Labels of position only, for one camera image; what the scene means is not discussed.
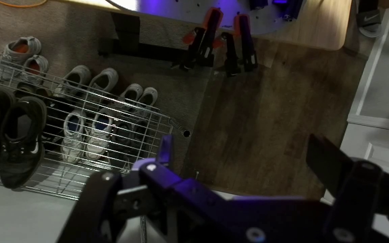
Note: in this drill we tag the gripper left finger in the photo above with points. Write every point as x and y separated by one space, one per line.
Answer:
154 192

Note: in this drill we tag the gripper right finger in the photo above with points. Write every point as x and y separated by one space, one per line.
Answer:
360 199

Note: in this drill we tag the dark grey shoe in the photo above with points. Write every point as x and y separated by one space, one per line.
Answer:
143 133
123 135

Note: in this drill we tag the white sneaker with blue lining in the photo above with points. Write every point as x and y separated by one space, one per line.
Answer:
73 135
99 135

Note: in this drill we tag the small grey sneaker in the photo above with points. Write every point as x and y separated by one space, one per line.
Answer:
148 97
131 92

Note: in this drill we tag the white panelled door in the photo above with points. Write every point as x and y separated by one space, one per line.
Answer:
387 84

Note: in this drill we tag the orange and black clamp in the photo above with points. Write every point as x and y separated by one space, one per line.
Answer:
204 40
245 44

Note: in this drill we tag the grey shoe with orange lining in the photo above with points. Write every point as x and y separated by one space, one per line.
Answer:
35 65
20 49

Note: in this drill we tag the black slide sandal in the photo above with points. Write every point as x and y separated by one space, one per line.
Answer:
368 18

